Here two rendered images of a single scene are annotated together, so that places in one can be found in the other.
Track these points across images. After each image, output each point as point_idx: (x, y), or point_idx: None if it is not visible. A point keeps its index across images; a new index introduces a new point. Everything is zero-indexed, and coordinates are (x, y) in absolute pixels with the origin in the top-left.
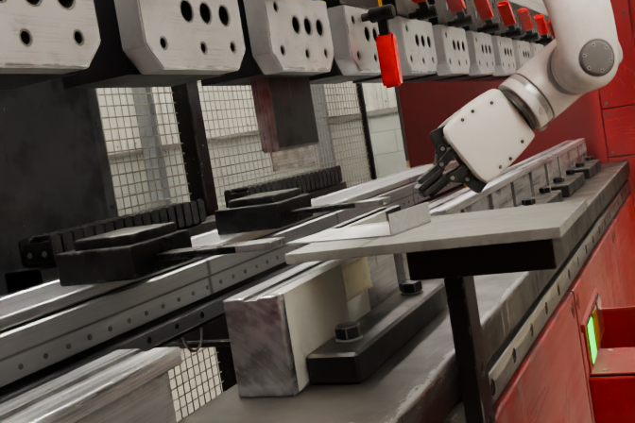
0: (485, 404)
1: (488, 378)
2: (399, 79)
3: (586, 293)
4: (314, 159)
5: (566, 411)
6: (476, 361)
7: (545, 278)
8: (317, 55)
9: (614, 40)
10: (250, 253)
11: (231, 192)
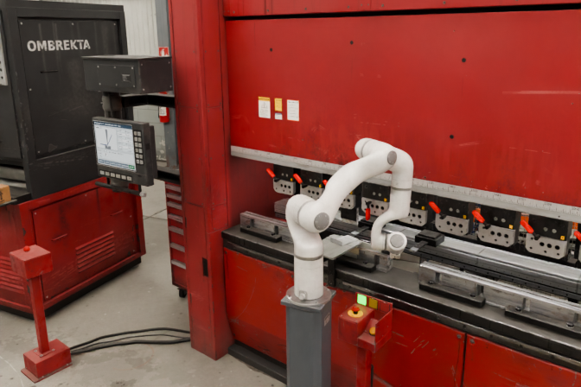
0: (328, 278)
1: (332, 275)
2: (366, 218)
3: (497, 352)
4: (357, 224)
5: (418, 343)
6: (328, 269)
7: (418, 302)
8: (345, 205)
9: (372, 238)
10: (416, 244)
11: None
